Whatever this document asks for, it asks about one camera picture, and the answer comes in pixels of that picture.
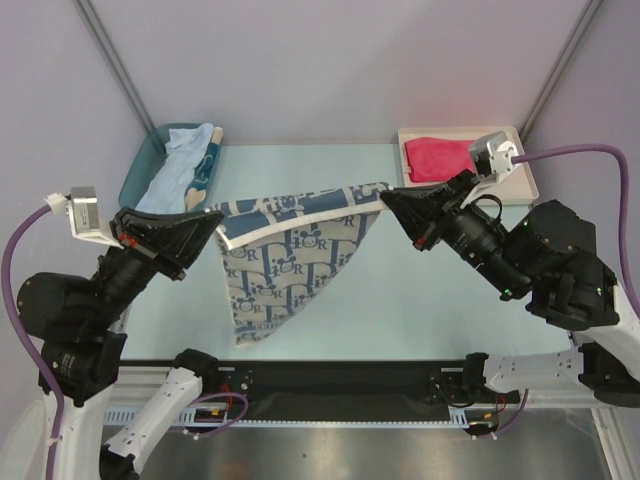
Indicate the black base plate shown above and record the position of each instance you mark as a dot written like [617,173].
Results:
[353,390]

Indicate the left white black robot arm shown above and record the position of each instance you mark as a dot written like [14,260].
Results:
[66,324]

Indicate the white slotted cable duct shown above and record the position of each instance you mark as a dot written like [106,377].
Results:
[209,417]

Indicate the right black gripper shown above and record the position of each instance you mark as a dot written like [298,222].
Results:
[437,215]

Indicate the aluminium frame rail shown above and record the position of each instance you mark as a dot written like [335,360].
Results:
[137,384]

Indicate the pink red towel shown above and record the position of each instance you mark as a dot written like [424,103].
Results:
[436,160]

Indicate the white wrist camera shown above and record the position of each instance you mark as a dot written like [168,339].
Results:
[81,208]
[492,157]

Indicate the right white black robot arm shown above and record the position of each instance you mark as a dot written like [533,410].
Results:
[549,257]

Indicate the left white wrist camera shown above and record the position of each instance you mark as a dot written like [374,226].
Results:
[81,208]

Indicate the cream plastic tray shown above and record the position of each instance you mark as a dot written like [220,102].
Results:
[514,187]

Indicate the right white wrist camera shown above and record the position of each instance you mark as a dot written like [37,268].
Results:
[492,157]

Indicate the teal plastic basket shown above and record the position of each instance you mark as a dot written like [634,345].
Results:
[148,161]

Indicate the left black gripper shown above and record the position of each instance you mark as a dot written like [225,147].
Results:
[176,238]

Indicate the light blue towel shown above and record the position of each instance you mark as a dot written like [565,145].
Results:
[185,149]

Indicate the white blue patterned towel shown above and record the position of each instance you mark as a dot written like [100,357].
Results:
[278,253]

